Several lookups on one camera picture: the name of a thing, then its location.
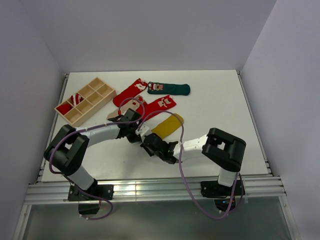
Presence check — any dark green sock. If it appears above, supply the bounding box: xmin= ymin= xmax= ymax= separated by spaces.
xmin=147 ymin=81 xmax=191 ymax=96

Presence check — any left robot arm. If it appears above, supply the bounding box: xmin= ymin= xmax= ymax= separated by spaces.
xmin=43 ymin=109 xmax=142 ymax=200

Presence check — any wooden compartment tray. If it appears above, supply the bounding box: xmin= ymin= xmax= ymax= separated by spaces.
xmin=54 ymin=77 xmax=117 ymax=127

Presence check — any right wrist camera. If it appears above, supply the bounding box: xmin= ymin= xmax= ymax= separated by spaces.
xmin=135 ymin=123 xmax=152 ymax=139

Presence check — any beige sock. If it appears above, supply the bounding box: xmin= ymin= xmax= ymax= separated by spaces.
xmin=106 ymin=95 xmax=147 ymax=120

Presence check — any yellow sock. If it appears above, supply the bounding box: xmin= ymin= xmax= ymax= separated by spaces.
xmin=151 ymin=113 xmax=184 ymax=140

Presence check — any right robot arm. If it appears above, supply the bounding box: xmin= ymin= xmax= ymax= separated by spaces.
xmin=135 ymin=125 xmax=247 ymax=195

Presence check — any red sock centre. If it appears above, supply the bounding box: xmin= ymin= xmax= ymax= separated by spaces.
xmin=143 ymin=95 xmax=177 ymax=120

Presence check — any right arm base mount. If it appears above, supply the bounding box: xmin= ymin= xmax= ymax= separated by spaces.
xmin=200 ymin=180 xmax=246 ymax=212

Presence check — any red sock upper left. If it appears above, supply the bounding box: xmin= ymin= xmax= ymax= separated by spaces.
xmin=112 ymin=78 xmax=148 ymax=107

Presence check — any red sock with santa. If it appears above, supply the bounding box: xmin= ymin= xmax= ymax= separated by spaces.
xmin=56 ymin=103 xmax=73 ymax=116

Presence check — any aluminium front rail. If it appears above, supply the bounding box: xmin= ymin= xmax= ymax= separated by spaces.
xmin=23 ymin=175 xmax=287 ymax=205

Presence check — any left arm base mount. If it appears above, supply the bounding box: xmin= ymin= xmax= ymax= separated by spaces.
xmin=67 ymin=184 xmax=114 ymax=220

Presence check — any red white striped sock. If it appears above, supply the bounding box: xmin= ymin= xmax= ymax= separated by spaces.
xmin=68 ymin=93 xmax=84 ymax=107

